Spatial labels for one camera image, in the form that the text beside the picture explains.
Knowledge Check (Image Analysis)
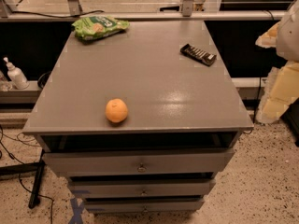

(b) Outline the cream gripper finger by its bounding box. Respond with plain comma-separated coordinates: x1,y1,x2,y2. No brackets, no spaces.
256,61,299,124
255,22,279,49

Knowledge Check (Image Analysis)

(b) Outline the black rxbar chocolate bar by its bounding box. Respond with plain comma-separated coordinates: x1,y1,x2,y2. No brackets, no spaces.
180,44,217,66

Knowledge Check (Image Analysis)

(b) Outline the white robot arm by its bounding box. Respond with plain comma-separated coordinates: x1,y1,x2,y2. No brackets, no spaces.
255,3,299,123

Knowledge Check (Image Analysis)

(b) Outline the grey drawer cabinet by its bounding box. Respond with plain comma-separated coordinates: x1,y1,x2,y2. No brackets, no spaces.
24,21,253,205

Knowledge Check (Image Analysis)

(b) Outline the top grey drawer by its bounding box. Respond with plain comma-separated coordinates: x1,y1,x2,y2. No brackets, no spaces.
43,148,235,176

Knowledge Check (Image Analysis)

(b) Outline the grey drawer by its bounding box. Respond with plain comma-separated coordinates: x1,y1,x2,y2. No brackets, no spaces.
68,179,216,198
43,148,235,176
85,197,204,213

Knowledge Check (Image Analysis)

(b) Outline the orange fruit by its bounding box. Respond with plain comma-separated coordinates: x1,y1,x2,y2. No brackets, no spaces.
105,99,128,123

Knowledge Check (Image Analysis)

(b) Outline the green snack bag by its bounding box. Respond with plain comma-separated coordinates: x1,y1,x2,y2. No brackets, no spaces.
72,16,130,41

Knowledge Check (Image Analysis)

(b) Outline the bottom grey drawer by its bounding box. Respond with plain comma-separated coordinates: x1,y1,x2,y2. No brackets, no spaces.
85,197,204,213

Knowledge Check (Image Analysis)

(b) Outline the middle grey drawer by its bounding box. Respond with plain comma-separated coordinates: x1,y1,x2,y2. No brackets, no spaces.
68,179,216,198

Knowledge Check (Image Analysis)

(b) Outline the black metal floor stand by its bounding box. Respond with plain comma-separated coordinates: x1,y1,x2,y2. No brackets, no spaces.
0,151,45,209

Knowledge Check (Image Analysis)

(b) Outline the white pump bottle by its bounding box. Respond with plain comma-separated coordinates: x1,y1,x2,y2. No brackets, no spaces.
4,57,29,90

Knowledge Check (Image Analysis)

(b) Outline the metal frame rail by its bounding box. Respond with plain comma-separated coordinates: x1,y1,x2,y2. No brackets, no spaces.
0,10,286,22

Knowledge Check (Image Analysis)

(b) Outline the black floor cable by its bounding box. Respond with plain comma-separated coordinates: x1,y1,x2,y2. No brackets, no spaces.
0,124,54,224

